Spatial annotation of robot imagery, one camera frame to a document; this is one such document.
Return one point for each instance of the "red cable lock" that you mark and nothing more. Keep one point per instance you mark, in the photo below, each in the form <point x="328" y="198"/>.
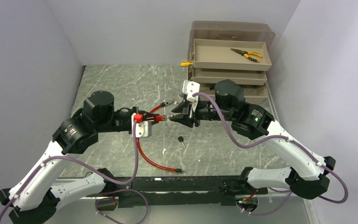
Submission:
<point x="154" y="151"/>

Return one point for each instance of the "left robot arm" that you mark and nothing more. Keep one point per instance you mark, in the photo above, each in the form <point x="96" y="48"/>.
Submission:
<point x="36" y="198"/>

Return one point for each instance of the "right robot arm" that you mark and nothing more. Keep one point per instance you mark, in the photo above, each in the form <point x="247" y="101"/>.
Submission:
<point x="306" y="174"/>

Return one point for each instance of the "beige tiered toolbox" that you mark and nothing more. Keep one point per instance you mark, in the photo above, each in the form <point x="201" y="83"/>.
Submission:
<point x="209" y="49"/>

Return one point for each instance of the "yellow handled pliers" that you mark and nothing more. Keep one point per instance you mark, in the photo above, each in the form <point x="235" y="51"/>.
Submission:
<point x="250" y="55"/>

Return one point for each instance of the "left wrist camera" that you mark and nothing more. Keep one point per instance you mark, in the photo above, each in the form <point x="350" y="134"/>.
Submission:
<point x="140" y="128"/>

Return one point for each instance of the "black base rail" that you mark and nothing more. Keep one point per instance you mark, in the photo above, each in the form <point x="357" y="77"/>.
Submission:
<point x="224" y="190"/>

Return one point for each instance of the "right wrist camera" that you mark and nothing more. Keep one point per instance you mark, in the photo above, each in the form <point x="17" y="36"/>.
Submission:
<point x="189" y="88"/>

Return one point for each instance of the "black head car key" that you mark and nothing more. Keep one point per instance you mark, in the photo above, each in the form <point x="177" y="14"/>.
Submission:
<point x="181" y="140"/>

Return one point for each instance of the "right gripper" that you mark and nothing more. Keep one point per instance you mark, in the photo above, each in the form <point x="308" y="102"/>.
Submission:
<point x="185" y="107"/>

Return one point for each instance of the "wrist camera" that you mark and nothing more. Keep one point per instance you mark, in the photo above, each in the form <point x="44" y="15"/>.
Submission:
<point x="140" y="128"/>
<point x="189" y="88"/>

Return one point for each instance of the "tools in bottom tray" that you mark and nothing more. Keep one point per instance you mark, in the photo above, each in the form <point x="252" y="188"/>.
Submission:
<point x="250" y="90"/>

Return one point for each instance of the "yellow handled screwdriver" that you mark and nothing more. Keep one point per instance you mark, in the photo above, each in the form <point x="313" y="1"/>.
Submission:
<point x="186" y="64"/>

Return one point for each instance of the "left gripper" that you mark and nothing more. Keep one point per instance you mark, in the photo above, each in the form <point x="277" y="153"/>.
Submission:
<point x="146" y="115"/>

